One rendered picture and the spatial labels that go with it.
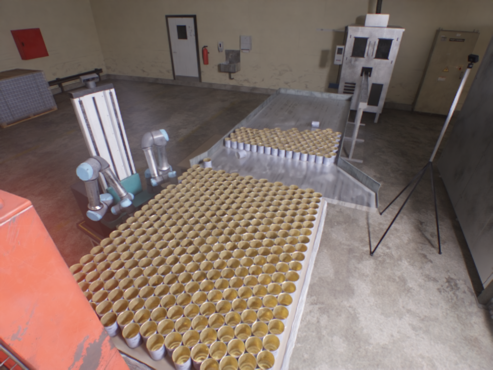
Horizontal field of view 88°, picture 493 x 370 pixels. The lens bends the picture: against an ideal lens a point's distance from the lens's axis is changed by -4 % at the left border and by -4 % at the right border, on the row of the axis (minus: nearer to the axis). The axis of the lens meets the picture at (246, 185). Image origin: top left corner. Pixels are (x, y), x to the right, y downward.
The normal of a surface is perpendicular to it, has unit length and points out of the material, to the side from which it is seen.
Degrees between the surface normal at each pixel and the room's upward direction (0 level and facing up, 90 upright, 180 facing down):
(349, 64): 90
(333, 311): 0
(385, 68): 90
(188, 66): 90
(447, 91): 89
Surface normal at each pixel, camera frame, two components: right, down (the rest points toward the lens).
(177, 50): -0.37, 0.52
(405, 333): 0.00, -0.83
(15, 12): 0.93, 0.21
